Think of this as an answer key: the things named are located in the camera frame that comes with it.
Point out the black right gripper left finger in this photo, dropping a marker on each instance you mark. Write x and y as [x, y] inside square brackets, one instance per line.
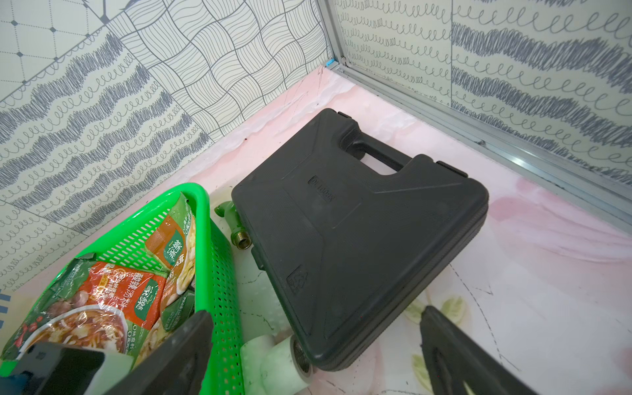
[178, 366]

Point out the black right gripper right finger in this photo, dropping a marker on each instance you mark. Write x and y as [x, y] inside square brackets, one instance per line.
[457, 365]

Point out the blue checkered paper bag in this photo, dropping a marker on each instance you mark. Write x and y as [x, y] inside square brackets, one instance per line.
[5, 302]

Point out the white pipe elbow fitting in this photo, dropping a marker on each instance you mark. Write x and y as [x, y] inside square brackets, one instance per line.
[275, 368]

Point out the green plastic basket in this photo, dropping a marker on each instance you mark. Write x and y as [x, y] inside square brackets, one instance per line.
[213, 288]

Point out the red hot sour soup packet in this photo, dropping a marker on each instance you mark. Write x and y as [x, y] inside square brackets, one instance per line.
[92, 304]

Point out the mushroom soup packet in basket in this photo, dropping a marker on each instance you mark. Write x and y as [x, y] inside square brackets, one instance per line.
[174, 244]

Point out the black plastic tool case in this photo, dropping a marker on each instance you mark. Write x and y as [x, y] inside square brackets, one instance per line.
[350, 231]

